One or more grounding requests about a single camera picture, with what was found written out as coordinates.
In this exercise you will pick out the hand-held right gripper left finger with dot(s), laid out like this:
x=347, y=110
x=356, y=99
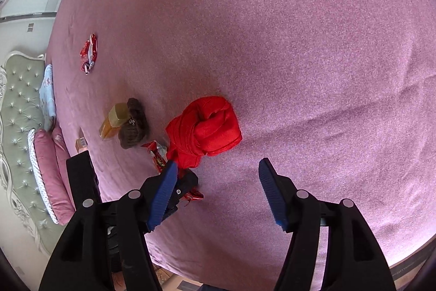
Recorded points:
x=163, y=199

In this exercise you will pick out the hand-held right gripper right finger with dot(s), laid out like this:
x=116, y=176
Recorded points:
x=272, y=195

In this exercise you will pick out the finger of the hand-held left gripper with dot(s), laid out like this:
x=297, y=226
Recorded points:
x=184, y=188
x=81, y=175

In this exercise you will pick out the red foil snack wrapper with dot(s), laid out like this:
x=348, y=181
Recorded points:
x=156, y=154

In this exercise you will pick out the knotted red cloth bundle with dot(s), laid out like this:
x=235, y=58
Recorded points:
x=207, y=130

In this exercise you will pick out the pink pillow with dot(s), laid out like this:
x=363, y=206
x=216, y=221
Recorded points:
x=61, y=151
x=51, y=175

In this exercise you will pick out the small gold box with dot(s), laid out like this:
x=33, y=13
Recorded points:
x=81, y=144

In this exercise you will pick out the white textured cushion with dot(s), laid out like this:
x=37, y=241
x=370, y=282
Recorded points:
x=34, y=154

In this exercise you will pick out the glass bottle with gold cap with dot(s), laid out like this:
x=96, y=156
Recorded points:
x=110, y=125

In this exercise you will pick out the dark brown sock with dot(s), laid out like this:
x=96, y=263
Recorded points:
x=134, y=130

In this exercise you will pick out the blue patterned pillow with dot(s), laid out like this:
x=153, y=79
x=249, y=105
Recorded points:
x=47, y=96

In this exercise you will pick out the green tufted headboard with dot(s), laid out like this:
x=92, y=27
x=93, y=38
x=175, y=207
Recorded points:
x=20, y=113

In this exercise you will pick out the red and white snack wrapper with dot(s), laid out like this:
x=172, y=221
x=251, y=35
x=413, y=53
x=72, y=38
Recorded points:
x=89, y=50

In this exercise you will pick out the wall switch plate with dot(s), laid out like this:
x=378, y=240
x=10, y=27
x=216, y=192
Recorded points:
x=30, y=26

